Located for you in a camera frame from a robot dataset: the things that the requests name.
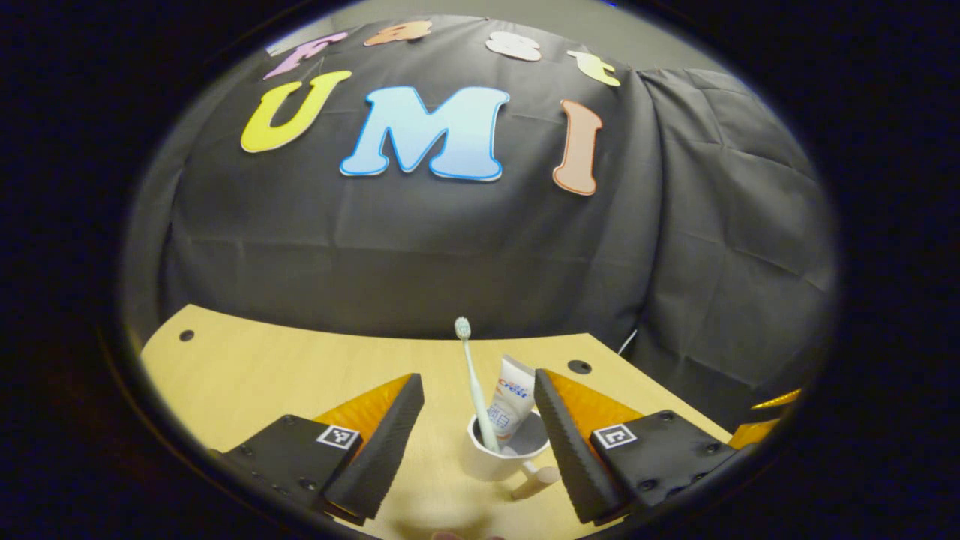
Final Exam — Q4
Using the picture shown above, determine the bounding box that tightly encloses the black backdrop cloth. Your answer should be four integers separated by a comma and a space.
120, 13, 839, 432

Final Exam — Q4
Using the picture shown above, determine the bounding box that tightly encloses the pale green toothbrush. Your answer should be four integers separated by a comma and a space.
454, 316, 502, 453

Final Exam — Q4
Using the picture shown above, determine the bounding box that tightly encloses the white cup with wooden handle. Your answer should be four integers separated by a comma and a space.
459, 409, 562, 501

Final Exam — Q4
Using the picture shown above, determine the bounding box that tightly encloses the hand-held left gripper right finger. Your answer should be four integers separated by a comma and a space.
533, 368, 755, 526

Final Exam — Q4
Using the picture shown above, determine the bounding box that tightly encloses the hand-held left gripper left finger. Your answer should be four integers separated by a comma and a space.
217, 373, 425, 526

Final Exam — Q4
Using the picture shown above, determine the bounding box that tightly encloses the light wooden desktop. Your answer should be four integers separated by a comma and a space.
140, 304, 732, 540

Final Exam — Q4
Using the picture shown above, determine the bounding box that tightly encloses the white toothpaste tube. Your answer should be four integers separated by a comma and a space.
486, 355, 537, 443

